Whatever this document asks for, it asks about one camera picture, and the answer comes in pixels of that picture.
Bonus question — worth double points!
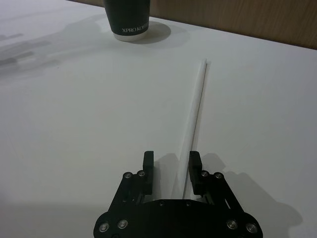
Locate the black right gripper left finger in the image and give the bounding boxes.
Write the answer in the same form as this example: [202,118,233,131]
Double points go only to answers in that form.
[93,150,156,235]

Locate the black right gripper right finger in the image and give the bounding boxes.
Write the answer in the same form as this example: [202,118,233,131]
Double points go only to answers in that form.
[189,150,264,236]

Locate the long white paper-wrapped straw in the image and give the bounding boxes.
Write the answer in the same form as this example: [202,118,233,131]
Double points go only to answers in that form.
[173,58,210,200]

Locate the black paper cup white base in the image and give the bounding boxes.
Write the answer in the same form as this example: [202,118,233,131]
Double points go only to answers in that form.
[103,0,150,43]

